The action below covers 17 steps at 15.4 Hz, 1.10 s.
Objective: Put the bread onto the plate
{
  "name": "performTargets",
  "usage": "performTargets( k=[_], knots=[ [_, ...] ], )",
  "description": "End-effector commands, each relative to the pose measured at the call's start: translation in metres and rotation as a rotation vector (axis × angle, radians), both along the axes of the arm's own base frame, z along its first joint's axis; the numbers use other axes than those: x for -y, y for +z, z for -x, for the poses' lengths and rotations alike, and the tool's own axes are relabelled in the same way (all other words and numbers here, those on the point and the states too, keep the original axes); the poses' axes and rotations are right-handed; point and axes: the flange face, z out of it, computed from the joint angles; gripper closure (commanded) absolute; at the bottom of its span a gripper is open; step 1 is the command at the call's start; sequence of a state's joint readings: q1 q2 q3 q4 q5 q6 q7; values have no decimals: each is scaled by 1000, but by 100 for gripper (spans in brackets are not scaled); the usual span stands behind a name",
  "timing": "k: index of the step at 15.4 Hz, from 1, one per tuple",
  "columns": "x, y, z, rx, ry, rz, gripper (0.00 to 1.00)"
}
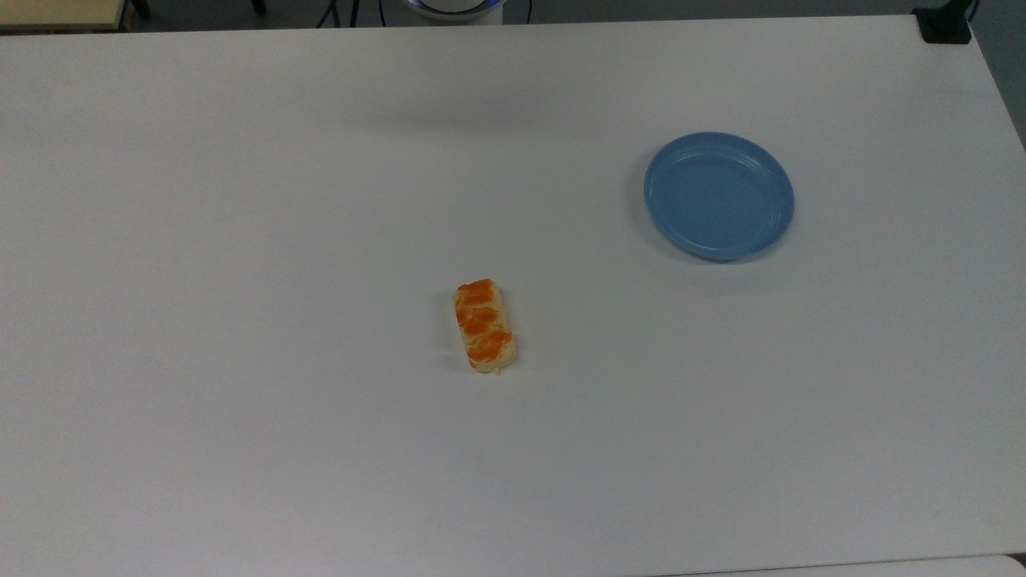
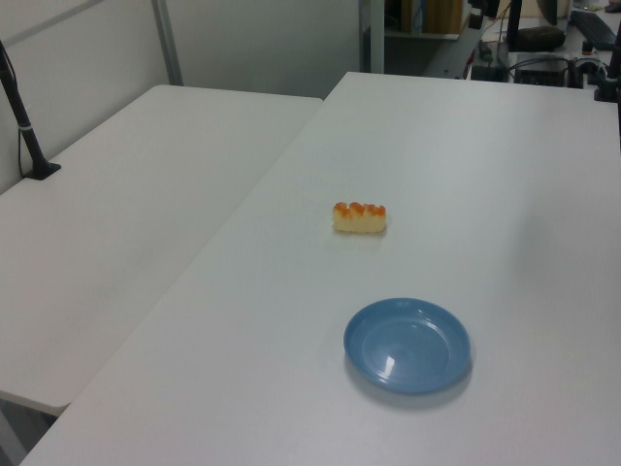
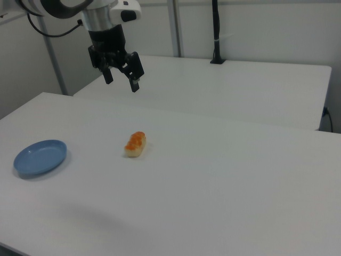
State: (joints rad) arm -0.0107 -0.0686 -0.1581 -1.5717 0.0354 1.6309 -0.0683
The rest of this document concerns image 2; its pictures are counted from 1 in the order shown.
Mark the bread with orange topping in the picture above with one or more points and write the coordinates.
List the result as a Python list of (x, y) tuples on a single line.
[(359, 221)]

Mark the blue round plate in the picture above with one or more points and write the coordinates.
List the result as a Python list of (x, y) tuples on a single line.
[(407, 345)]

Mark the small black box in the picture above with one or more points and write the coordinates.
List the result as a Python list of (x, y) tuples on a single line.
[(489, 73)]

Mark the wooden box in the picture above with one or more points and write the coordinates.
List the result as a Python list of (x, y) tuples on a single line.
[(436, 17)]

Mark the black electronics box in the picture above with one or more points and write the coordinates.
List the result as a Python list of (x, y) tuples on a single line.
[(541, 73)]

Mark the black monitor stand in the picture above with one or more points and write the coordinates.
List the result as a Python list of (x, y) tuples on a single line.
[(514, 24)]

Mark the dark brown bag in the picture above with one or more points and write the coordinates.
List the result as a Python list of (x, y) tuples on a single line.
[(541, 38)]

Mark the black pole with base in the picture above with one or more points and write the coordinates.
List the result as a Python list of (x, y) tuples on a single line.
[(25, 133)]

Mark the black table clamp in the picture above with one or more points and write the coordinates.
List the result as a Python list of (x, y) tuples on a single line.
[(605, 89)]

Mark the black keyboard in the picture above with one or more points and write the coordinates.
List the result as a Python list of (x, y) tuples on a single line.
[(593, 28)]

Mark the grey metal rack post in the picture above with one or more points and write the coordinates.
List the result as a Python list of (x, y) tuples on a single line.
[(372, 34)]

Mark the grey metal partition post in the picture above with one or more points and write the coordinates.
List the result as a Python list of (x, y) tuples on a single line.
[(169, 43)]

